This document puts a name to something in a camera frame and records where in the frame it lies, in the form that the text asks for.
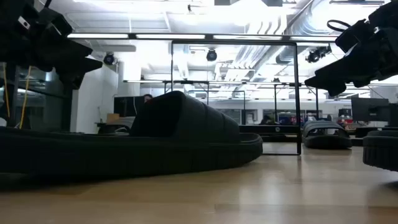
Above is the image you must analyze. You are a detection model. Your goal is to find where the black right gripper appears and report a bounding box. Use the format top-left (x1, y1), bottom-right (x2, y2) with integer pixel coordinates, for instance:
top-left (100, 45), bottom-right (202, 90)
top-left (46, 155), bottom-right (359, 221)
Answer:
top-left (304, 26), bottom-right (398, 96)

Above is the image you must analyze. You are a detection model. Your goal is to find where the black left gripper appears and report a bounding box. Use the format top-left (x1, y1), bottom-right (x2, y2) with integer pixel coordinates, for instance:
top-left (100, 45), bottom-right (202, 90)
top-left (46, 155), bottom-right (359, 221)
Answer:
top-left (12, 0), bottom-right (103, 90)

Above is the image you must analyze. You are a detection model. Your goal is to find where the white ceiling light strip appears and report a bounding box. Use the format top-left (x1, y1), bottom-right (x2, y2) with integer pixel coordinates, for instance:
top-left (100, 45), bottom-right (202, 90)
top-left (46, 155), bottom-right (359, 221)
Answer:
top-left (67, 33), bottom-right (129, 39)
top-left (213, 34), bottom-right (282, 40)
top-left (136, 34), bottom-right (206, 40)
top-left (290, 36), bottom-right (338, 42)

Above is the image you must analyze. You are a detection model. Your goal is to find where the black computer monitor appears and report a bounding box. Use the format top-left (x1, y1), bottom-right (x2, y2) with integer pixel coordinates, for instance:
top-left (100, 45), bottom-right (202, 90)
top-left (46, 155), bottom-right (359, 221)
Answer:
top-left (388, 103), bottom-right (398, 127)
top-left (351, 97), bottom-right (390, 123)
top-left (113, 95), bottom-right (146, 118)

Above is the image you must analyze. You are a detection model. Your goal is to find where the dark office desk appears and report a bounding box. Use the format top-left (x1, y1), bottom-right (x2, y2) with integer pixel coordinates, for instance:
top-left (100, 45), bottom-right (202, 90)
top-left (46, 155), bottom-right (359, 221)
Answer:
top-left (95, 122), bottom-right (137, 135)

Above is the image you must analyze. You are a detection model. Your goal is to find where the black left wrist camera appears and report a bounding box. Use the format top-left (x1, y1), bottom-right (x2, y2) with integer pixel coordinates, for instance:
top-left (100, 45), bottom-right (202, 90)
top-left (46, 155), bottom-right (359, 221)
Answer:
top-left (39, 8), bottom-right (74, 40)

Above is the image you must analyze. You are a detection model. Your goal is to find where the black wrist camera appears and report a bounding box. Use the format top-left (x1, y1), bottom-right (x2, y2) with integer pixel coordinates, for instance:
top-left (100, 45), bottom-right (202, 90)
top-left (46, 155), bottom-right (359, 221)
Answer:
top-left (39, 8), bottom-right (74, 40)
top-left (335, 19), bottom-right (376, 53)

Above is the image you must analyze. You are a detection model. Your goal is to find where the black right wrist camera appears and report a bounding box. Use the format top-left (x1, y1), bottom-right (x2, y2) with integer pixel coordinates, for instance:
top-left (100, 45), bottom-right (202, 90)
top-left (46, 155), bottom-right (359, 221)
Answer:
top-left (335, 19), bottom-right (376, 53)

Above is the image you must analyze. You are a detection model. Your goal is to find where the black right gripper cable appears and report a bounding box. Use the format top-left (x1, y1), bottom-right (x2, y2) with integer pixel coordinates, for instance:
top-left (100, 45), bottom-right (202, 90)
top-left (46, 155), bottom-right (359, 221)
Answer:
top-left (326, 19), bottom-right (351, 32)

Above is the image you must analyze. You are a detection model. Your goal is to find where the black aluminium table frame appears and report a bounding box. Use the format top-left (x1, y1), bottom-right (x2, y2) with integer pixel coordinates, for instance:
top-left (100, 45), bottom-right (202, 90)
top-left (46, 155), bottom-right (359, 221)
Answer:
top-left (262, 133), bottom-right (364, 147)

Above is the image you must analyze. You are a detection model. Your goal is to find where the wooden shelf with black frame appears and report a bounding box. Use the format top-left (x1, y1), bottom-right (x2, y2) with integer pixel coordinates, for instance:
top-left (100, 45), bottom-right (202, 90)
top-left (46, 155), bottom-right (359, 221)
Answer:
top-left (170, 39), bottom-right (302, 156)

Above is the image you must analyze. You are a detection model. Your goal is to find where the black metal workstation frame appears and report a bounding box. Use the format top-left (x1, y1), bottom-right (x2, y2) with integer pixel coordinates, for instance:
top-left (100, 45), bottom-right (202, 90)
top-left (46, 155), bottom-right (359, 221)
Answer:
top-left (163, 80), bottom-right (320, 125)

